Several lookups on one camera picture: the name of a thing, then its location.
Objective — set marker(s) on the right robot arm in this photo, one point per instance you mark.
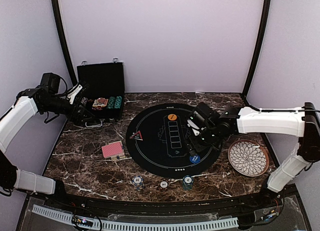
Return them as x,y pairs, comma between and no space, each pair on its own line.
209,128

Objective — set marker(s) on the black poker chip case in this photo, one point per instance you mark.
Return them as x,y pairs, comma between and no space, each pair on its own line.
105,80

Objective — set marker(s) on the blue small blind button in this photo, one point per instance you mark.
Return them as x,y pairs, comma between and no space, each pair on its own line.
195,159

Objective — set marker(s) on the green chip row right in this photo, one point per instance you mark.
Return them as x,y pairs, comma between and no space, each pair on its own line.
118,102

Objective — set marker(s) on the card deck in case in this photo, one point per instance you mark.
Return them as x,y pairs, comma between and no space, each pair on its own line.
100,103

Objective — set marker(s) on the red card deck in box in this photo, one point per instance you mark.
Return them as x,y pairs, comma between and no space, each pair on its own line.
113,150

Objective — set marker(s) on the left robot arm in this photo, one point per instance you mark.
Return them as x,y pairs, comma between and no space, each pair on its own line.
43,99

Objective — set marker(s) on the floral patterned plate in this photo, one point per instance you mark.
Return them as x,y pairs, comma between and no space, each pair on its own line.
248,158

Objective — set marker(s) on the green-blue 50 chip stack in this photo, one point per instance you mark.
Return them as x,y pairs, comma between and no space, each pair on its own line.
187,182

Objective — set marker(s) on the orange 100 chip stack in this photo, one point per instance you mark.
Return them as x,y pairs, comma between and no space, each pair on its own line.
163,184

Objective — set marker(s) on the round black poker mat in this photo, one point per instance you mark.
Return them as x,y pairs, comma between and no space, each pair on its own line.
163,150

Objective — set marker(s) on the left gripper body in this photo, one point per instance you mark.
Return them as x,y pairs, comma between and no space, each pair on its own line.
72,116

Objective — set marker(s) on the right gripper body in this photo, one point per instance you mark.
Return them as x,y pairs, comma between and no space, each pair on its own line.
210,138

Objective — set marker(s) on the green chip row left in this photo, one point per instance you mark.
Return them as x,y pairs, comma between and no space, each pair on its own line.
111,102

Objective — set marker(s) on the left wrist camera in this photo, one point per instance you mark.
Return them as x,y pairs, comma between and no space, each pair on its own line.
75,91

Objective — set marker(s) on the white cable duct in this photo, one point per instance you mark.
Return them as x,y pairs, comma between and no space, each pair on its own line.
121,222

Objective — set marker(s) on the blue chip stack left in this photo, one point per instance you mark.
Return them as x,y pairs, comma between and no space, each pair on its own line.
138,182

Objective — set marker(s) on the orange big blind button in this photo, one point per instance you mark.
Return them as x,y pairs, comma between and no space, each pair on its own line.
172,117

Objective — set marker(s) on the green chip row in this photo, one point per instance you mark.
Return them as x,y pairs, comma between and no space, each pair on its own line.
118,102
111,102

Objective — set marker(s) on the red triangular all-in marker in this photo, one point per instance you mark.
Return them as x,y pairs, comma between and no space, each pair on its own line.
136,136

